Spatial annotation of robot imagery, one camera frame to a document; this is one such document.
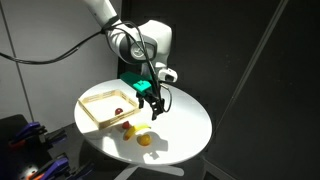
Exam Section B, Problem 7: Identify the wooden slatted tray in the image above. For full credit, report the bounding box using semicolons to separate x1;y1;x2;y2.
77;88;142;130

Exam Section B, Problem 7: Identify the yellow banana toy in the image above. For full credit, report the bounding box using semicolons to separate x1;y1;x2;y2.
123;123;152;142

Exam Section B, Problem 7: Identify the perforated metal plate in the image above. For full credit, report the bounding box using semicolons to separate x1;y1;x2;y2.
0;159;38;180

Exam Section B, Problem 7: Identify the purple orange spring clamp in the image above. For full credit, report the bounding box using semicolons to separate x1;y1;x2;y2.
26;155;96;180

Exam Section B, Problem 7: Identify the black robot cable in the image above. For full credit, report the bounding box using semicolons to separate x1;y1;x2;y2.
0;21;173;114

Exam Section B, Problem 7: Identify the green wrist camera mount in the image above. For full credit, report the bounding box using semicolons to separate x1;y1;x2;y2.
119;71;153;94

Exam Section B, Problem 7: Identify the white table base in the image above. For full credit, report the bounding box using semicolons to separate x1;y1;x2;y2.
113;164;185;180

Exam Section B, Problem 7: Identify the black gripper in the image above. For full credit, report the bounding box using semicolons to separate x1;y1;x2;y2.
135;89;166;121

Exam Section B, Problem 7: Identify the black equipment with red knobs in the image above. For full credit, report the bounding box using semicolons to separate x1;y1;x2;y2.
8;121;68;149

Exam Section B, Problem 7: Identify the round white table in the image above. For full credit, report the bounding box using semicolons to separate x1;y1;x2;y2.
73;77;213;167

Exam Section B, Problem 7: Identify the yellow lemon toy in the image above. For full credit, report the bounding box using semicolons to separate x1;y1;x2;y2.
137;133;153;147

